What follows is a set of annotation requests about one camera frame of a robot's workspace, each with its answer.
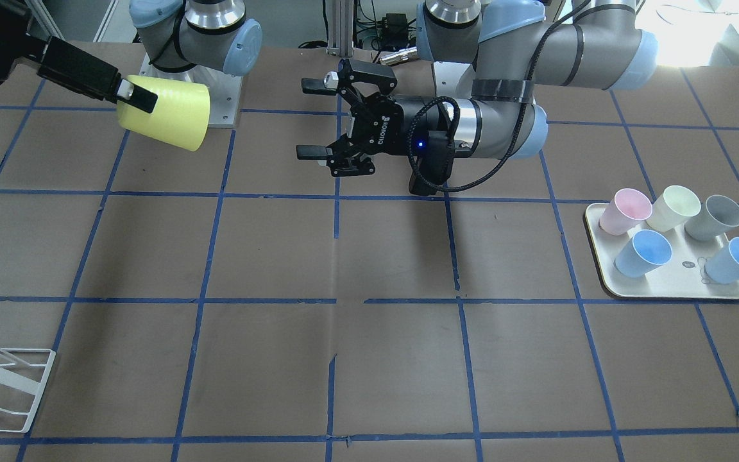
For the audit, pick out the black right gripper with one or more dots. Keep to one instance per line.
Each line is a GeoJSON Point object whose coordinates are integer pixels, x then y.
{"type": "Point", "coordinates": [69, 68]}

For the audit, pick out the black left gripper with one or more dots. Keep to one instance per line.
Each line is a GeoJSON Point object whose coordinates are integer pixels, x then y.
{"type": "Point", "coordinates": [406, 125]}

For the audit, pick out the yellow plastic cup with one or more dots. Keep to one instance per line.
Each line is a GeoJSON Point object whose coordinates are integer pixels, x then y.
{"type": "Point", "coordinates": [180, 116]}

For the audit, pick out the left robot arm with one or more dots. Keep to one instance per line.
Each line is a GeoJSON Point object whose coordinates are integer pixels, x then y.
{"type": "Point", "coordinates": [510, 48]}

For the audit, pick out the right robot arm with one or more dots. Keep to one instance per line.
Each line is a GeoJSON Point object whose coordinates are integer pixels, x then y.
{"type": "Point", "coordinates": [178, 36]}

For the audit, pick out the pink plastic cup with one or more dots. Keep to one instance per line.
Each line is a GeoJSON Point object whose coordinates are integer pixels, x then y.
{"type": "Point", "coordinates": [628, 208]}

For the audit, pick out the light blue plastic cup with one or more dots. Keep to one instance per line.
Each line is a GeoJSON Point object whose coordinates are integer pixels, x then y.
{"type": "Point", "coordinates": [646, 250]}

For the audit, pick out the cream plastic cup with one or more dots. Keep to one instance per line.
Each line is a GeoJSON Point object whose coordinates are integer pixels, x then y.
{"type": "Point", "coordinates": [675, 206]}

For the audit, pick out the grey plastic cup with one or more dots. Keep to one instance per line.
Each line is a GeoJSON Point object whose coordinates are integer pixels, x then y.
{"type": "Point", "coordinates": [718, 215]}

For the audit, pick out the silver cylindrical connector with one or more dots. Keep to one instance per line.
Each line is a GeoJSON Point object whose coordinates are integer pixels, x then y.
{"type": "Point", "coordinates": [399, 57]}

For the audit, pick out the black power adapter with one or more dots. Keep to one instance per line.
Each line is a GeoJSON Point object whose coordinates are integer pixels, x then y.
{"type": "Point", "coordinates": [393, 27]}

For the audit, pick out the beige serving tray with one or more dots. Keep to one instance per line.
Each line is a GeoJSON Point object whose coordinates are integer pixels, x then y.
{"type": "Point", "coordinates": [684, 276]}

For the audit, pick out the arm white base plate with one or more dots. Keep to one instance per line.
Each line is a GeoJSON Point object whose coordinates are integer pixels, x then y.
{"type": "Point", "coordinates": [224, 90]}
{"type": "Point", "coordinates": [453, 79]}

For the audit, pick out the aluminium frame post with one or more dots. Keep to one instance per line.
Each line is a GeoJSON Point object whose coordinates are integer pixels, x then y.
{"type": "Point", "coordinates": [340, 28]}

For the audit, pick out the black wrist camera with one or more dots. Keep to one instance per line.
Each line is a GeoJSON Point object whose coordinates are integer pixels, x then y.
{"type": "Point", "coordinates": [434, 159]}

